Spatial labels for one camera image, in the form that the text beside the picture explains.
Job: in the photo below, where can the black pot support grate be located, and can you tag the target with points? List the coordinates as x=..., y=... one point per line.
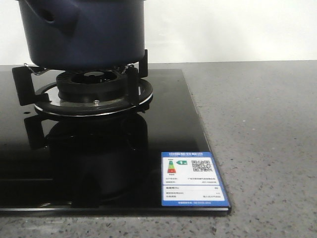
x=138, y=95

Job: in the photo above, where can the dark blue cooking pot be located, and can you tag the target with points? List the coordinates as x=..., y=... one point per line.
x=83, y=34

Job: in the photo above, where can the blue energy label sticker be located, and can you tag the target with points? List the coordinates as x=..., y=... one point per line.
x=191, y=179

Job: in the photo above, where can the black burner head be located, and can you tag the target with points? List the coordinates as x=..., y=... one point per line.
x=86, y=87

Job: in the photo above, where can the black glass gas stove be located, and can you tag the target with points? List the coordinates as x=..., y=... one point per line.
x=100, y=166

